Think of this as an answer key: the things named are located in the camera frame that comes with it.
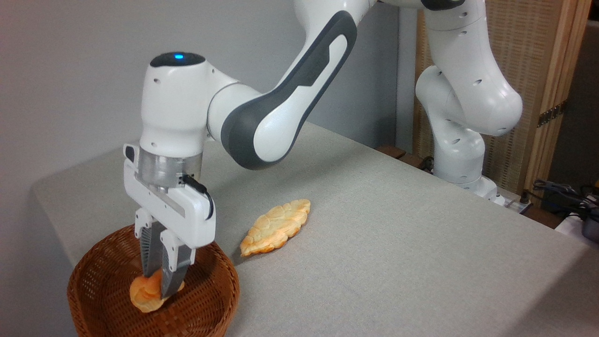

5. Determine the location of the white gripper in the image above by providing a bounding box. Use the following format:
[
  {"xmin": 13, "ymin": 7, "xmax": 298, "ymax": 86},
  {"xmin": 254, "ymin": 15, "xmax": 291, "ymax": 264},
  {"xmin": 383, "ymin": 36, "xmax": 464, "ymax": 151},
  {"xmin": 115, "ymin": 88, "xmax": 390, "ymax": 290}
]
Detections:
[{"xmin": 123, "ymin": 143, "xmax": 217, "ymax": 300}]

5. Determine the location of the round knotted bread bun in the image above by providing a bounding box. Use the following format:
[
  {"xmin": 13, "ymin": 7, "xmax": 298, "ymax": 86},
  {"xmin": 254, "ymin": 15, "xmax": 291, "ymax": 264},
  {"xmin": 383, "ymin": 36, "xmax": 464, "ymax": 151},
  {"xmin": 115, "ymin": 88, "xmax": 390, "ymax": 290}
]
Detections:
[{"xmin": 130, "ymin": 269, "xmax": 185, "ymax": 313}]

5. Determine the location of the flat leaf-shaped bread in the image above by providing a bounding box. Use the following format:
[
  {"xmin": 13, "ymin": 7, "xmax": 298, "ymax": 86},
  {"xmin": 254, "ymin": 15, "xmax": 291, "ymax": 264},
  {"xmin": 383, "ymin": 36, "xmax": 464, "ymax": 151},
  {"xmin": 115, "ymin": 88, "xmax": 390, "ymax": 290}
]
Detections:
[{"xmin": 240, "ymin": 199, "xmax": 311, "ymax": 257}]

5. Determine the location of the brown wicker basket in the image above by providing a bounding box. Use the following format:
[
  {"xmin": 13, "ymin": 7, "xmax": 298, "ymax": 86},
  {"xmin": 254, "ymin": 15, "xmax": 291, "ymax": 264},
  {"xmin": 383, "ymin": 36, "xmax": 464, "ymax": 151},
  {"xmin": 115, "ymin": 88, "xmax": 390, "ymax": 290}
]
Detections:
[{"xmin": 67, "ymin": 224, "xmax": 241, "ymax": 337}]

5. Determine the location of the grey tablecloth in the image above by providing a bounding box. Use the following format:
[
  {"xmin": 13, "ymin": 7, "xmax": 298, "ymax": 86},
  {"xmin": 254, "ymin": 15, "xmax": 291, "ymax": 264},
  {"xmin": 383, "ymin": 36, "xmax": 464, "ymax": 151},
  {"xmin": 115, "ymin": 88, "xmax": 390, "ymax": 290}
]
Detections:
[{"xmin": 31, "ymin": 122, "xmax": 599, "ymax": 337}]

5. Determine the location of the white power strip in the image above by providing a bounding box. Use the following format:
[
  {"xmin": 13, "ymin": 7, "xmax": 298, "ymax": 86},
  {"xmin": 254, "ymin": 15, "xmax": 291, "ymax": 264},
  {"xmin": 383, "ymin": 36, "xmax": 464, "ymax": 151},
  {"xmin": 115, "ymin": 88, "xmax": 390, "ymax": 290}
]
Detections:
[{"xmin": 489, "ymin": 188, "xmax": 533, "ymax": 214}]

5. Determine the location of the white and grey device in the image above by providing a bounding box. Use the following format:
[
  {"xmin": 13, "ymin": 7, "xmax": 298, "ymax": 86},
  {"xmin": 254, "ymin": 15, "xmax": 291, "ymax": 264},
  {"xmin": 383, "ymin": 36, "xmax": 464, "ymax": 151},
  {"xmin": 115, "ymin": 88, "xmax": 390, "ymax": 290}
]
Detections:
[{"xmin": 555, "ymin": 210, "xmax": 599, "ymax": 245}]

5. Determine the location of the bamboo folding screen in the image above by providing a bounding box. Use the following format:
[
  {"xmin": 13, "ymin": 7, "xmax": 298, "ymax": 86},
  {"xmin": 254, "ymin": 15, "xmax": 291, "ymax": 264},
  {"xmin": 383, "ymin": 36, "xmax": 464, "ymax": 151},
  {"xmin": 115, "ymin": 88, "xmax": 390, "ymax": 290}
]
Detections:
[{"xmin": 413, "ymin": 0, "xmax": 593, "ymax": 207}]

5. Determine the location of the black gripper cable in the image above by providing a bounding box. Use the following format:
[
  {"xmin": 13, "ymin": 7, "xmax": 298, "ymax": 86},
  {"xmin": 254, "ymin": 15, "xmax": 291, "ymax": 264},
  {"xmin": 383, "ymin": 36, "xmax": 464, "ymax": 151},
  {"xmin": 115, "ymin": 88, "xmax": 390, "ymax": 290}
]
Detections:
[{"xmin": 180, "ymin": 175, "xmax": 215, "ymax": 220}]

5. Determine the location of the black cable bundle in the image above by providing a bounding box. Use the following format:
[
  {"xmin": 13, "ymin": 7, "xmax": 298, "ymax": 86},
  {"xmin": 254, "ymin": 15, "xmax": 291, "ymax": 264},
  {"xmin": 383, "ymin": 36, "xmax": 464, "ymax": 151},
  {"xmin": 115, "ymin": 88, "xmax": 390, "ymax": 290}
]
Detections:
[{"xmin": 533, "ymin": 179, "xmax": 599, "ymax": 217}]

